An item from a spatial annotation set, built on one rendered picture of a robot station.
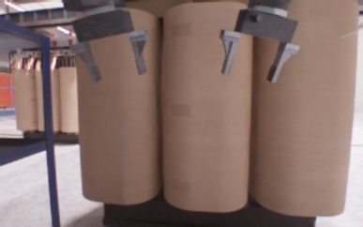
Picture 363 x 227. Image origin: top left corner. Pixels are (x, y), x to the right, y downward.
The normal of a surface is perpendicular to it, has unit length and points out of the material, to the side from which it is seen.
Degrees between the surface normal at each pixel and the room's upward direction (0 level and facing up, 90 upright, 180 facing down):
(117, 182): 90
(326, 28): 90
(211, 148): 90
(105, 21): 114
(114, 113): 90
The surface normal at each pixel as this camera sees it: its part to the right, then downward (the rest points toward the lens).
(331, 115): -0.11, 0.07
